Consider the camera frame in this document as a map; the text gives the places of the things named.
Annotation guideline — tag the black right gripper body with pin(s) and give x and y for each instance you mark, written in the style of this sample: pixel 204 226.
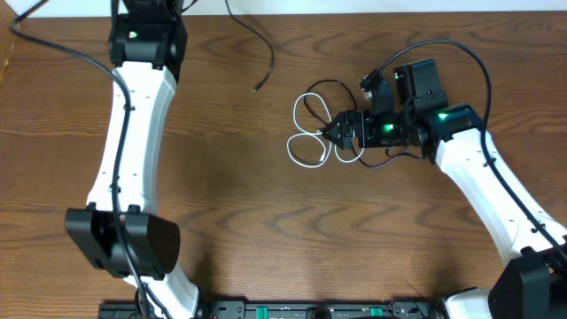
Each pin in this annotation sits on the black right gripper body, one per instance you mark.
pixel 385 129

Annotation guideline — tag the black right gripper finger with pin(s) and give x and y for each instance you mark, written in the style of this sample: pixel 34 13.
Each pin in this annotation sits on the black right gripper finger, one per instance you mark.
pixel 345 121
pixel 342 139

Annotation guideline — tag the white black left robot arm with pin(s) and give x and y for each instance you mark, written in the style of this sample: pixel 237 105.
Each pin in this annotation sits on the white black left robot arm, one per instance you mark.
pixel 119 229

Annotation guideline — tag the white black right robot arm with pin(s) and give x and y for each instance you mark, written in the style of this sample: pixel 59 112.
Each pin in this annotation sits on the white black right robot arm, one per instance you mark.
pixel 531 244

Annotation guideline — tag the brown cardboard panel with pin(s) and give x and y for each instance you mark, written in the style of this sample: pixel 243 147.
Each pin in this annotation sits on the brown cardboard panel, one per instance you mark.
pixel 7 38

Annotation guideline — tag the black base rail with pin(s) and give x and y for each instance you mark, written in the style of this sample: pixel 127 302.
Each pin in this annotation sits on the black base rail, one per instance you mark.
pixel 399 308

